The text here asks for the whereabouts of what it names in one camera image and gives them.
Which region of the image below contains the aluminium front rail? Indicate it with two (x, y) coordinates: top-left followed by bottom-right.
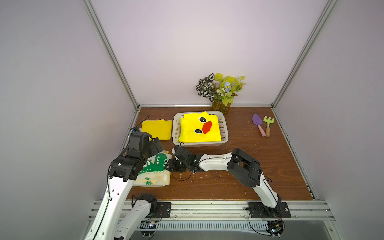
(87, 199), (336, 222)

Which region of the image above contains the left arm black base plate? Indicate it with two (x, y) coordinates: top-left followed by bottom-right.
(145, 202), (172, 220)

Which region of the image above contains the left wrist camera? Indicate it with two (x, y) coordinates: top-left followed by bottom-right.
(130, 127), (142, 134)

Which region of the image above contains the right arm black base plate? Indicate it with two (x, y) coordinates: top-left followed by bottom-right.
(246, 202), (292, 219)

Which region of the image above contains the purple toy trowel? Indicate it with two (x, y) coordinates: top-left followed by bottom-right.
(252, 114), (266, 137)

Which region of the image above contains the white perforated plastic basket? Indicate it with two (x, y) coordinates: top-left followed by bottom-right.
(172, 111), (229, 148)

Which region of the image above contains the artificial potted plant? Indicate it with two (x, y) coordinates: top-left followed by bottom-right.
(196, 73), (246, 115)

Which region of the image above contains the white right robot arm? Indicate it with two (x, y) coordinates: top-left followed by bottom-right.
(165, 146), (282, 214)

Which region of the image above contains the left controller board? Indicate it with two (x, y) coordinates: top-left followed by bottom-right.
(139, 221), (158, 240)

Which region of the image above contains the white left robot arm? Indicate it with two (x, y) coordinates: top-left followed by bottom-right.
(85, 132), (163, 240)

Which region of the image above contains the right controller board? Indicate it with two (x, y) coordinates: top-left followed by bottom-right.
(267, 219), (285, 238)

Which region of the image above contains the green toy rake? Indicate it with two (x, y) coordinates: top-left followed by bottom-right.
(264, 116), (275, 138)

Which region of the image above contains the yellow duck face raincoat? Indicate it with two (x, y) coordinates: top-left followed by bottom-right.
(179, 112), (222, 144)

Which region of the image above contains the green dinosaur print raincoat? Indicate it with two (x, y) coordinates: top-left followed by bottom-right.
(134, 151), (172, 188)

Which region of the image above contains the plain yellow folded raincoat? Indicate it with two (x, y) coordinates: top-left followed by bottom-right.
(142, 120), (173, 141)

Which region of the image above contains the controller board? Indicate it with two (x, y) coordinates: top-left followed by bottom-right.
(267, 219), (285, 238)
(139, 221), (158, 240)

